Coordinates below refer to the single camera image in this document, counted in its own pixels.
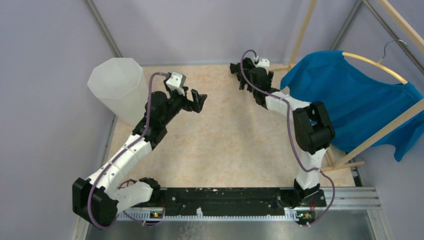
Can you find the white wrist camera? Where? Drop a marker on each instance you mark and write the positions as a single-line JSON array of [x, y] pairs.
[[176, 83], [262, 63]]

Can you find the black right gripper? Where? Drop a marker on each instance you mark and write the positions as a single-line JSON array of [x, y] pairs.
[[270, 75]]

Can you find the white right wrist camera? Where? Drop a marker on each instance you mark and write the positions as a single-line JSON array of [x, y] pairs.
[[262, 63]]

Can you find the white translucent trash bin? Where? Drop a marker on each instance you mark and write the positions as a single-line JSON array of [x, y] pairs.
[[119, 83]]

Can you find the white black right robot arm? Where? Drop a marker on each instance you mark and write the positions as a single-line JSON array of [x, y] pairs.
[[309, 127]]

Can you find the wooden clothes hanger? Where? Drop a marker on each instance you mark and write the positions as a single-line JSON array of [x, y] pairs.
[[378, 63]]

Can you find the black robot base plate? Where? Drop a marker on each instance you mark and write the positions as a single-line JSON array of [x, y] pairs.
[[231, 202]]

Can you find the white slotted cable duct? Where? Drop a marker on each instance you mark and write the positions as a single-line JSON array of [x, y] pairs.
[[147, 215]]

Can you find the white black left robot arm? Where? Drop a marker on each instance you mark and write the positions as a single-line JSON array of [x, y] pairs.
[[98, 198]]

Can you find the blue t-shirt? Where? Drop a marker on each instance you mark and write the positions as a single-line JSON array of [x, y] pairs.
[[358, 105]]

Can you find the wooden clothes rack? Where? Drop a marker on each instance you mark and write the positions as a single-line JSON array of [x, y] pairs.
[[402, 133]]

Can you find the black plastic trash bag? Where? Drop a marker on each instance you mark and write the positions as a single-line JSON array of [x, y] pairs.
[[247, 66]]

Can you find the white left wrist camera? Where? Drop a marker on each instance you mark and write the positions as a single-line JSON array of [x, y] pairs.
[[176, 83]]

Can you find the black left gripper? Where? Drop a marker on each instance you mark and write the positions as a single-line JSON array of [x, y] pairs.
[[193, 105]]

